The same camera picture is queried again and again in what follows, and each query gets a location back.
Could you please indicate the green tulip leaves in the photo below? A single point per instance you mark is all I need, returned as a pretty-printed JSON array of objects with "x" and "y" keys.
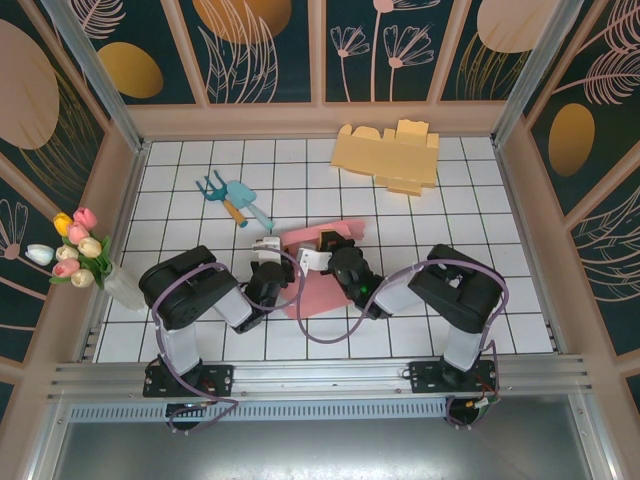
[{"x": 102, "y": 262}]

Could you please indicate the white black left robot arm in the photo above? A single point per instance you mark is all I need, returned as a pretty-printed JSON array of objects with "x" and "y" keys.
[{"x": 177, "y": 295}]

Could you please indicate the aluminium frame post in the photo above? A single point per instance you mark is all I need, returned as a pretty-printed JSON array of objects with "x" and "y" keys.
[
  {"x": 100, "y": 80},
  {"x": 535, "y": 70}
]

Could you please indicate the yellow paper box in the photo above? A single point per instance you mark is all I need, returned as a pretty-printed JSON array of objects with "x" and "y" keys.
[{"x": 385, "y": 157}]

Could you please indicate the yellow artificial tulip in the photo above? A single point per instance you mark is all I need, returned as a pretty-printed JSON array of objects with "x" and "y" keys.
[{"x": 62, "y": 223}]

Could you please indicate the white ribbed vase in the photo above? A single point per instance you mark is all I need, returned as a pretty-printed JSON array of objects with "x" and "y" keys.
[{"x": 125, "y": 290}]

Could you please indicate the pink paper box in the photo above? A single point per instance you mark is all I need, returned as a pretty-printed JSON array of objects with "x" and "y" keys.
[{"x": 320, "y": 295}]

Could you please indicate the grey metal sheet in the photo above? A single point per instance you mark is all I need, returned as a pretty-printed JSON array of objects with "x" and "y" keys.
[{"x": 325, "y": 450}]

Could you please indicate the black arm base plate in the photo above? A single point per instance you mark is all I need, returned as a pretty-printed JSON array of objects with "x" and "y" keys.
[
  {"x": 225, "y": 377},
  {"x": 425, "y": 377}
]

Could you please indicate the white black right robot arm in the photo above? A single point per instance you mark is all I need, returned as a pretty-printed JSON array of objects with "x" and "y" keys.
[{"x": 460, "y": 295}]

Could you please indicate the aluminium side rail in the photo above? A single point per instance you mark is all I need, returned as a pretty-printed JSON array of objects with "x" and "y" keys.
[{"x": 112, "y": 250}]

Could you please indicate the pink artificial tulip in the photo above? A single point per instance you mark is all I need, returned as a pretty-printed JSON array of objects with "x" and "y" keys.
[
  {"x": 78, "y": 234},
  {"x": 65, "y": 269},
  {"x": 85, "y": 217}
]

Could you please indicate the light blue toy shovel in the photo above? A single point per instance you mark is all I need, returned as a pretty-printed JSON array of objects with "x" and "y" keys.
[{"x": 240, "y": 194}]

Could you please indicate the cream artificial tulip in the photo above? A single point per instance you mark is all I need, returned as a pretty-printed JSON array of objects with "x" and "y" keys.
[
  {"x": 90, "y": 246},
  {"x": 82, "y": 278},
  {"x": 66, "y": 253}
]

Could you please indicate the white artificial tulip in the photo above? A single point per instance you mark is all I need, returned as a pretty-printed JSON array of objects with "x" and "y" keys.
[{"x": 39, "y": 254}]

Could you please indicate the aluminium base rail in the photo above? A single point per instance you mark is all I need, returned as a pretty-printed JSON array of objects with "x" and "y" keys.
[{"x": 325, "y": 375}]

